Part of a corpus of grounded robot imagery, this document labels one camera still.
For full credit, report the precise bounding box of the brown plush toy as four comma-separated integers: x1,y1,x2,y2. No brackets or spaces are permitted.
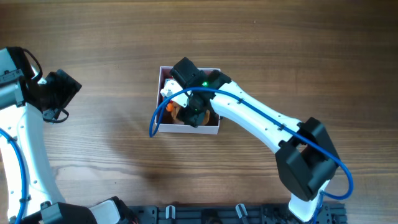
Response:
165,100,210,126

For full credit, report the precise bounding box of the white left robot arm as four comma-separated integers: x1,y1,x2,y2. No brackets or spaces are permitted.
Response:
1,47,126,223

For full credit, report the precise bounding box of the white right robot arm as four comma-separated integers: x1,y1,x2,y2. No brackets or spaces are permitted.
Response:
172,70,340,222

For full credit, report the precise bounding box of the white pink-lined open box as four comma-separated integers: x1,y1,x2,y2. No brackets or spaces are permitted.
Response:
156,66,220,134

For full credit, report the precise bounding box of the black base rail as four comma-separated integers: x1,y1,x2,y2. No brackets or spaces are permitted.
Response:
124,202,348,224

